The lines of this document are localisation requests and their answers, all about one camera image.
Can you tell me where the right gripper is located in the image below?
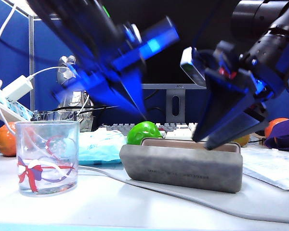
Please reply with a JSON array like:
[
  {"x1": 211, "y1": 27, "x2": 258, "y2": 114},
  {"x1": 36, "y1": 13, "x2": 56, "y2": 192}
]
[{"x1": 192, "y1": 40, "x2": 285, "y2": 151}]

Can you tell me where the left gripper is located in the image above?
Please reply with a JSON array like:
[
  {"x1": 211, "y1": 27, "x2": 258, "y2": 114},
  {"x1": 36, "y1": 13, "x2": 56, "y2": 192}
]
[{"x1": 52, "y1": 16, "x2": 180, "y2": 120}]

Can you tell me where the grey suede glasses case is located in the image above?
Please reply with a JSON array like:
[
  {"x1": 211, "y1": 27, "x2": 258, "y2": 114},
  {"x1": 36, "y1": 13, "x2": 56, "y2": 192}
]
[{"x1": 119, "y1": 137, "x2": 243, "y2": 193}]

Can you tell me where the glass cup with ribbon print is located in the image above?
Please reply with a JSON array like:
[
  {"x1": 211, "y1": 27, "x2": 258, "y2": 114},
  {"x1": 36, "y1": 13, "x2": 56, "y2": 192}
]
[{"x1": 15, "y1": 121, "x2": 80, "y2": 197}]

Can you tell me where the brown kiwi fruit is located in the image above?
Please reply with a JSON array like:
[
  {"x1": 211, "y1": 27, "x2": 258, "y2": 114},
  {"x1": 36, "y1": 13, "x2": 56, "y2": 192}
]
[{"x1": 233, "y1": 133, "x2": 250, "y2": 147}]

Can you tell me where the orange fruit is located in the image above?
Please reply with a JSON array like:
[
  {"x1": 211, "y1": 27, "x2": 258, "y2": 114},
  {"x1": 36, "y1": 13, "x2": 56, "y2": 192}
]
[
  {"x1": 264, "y1": 117, "x2": 289, "y2": 138},
  {"x1": 0, "y1": 122, "x2": 17, "y2": 157}
]

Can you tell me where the green apple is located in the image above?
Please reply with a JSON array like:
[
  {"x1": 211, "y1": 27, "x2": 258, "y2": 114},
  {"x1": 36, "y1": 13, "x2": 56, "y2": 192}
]
[{"x1": 127, "y1": 121, "x2": 163, "y2": 145}]

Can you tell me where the black computer monitor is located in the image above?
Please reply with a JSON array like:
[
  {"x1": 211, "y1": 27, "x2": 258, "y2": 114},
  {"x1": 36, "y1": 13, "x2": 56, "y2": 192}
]
[{"x1": 96, "y1": 0, "x2": 234, "y2": 90}]

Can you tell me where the grey monitor stand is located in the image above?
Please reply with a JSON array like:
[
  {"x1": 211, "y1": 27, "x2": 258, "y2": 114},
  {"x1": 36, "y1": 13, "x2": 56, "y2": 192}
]
[{"x1": 165, "y1": 89, "x2": 186, "y2": 123}]

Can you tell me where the white and grey keyboard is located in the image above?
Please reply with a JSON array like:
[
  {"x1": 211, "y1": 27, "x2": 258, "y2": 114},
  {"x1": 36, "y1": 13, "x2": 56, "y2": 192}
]
[{"x1": 98, "y1": 122, "x2": 198, "y2": 140}]

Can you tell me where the blue face mask pack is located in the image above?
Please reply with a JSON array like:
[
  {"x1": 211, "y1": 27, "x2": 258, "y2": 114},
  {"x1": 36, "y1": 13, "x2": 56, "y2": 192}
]
[{"x1": 78, "y1": 129, "x2": 128, "y2": 166}]

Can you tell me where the clear plastic document folder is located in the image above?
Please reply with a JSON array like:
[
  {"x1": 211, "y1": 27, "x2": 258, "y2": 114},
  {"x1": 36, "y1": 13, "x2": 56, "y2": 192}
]
[{"x1": 242, "y1": 147, "x2": 289, "y2": 191}]

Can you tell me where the silver robot figurine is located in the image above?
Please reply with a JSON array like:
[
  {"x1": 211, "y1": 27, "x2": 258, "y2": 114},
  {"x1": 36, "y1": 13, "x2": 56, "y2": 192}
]
[{"x1": 56, "y1": 55, "x2": 95, "y2": 132}]

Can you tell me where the white charger adapter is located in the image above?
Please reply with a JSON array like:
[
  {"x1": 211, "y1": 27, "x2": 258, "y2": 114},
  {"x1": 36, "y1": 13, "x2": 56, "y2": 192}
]
[{"x1": 1, "y1": 75, "x2": 34, "y2": 102}]

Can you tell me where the white power strip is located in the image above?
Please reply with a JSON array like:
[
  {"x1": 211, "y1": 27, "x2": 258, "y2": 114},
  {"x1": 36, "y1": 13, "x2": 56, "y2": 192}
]
[{"x1": 0, "y1": 86, "x2": 34, "y2": 122}]

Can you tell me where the black monitor cable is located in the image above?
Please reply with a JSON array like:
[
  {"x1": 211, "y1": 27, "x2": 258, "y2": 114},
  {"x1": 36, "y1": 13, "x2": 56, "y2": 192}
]
[
  {"x1": 52, "y1": 104, "x2": 118, "y2": 114},
  {"x1": 144, "y1": 89, "x2": 167, "y2": 125}
]

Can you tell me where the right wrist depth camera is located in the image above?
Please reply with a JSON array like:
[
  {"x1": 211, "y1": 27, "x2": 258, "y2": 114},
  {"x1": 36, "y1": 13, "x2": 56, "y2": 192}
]
[{"x1": 180, "y1": 47, "x2": 208, "y2": 88}]

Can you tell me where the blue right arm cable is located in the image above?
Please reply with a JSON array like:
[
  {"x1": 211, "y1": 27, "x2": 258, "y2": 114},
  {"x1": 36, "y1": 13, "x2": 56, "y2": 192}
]
[{"x1": 192, "y1": 0, "x2": 223, "y2": 50}]

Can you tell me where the aluminium partition post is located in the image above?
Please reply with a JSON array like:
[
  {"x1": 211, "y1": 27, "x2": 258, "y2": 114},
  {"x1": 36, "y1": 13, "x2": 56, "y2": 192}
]
[{"x1": 28, "y1": 15, "x2": 36, "y2": 111}]

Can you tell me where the white charger cable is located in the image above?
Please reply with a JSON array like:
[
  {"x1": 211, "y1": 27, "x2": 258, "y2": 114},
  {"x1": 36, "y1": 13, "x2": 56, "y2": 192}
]
[{"x1": 26, "y1": 66, "x2": 289, "y2": 224}]

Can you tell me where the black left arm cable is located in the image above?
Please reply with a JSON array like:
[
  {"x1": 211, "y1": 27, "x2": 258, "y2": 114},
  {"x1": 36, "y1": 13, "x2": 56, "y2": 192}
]
[{"x1": 0, "y1": 27, "x2": 70, "y2": 63}]

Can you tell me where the white hanging cable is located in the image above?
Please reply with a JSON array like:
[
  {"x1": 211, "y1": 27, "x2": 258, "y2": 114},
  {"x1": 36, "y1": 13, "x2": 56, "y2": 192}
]
[{"x1": 0, "y1": 3, "x2": 18, "y2": 57}]

